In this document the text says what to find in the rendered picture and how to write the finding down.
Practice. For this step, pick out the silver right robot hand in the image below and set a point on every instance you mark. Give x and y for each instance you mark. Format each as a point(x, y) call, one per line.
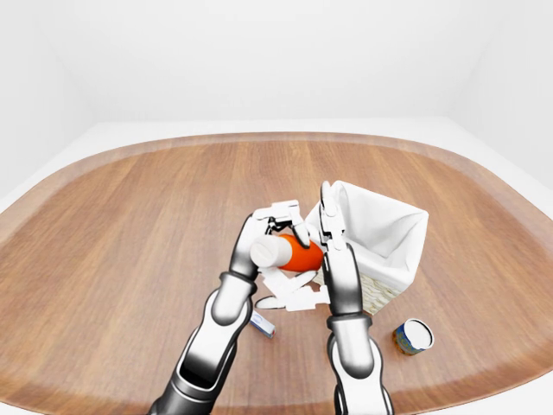
point(343, 281)

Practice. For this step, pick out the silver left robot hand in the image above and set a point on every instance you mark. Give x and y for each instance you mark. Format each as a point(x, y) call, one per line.
point(243, 246)

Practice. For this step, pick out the orange ketchup bottle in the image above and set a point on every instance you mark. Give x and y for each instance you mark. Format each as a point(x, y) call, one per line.
point(302, 256)

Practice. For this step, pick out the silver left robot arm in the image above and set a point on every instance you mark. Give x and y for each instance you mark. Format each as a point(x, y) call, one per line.
point(216, 337)

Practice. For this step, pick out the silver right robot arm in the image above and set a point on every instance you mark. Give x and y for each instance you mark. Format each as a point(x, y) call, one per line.
point(354, 359)

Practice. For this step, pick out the wicker basket, white cloth lining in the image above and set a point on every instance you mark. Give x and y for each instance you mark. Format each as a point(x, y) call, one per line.
point(380, 233)

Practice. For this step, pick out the small white box, blue-red print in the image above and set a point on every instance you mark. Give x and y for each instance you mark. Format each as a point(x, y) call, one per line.
point(264, 325)

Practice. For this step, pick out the blue printed tin, white end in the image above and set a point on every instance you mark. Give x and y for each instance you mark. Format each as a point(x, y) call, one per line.
point(415, 336)

